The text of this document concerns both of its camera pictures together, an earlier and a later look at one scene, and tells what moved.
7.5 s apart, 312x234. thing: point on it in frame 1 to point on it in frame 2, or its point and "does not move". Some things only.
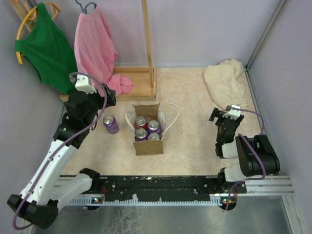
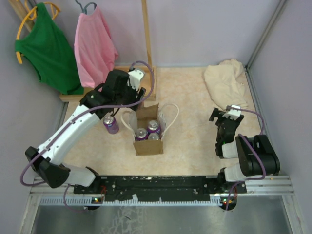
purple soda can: [111, 124] does not move
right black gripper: [219, 114] does not move
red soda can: [141, 122] to [141, 106]
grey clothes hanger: [84, 9] does not move
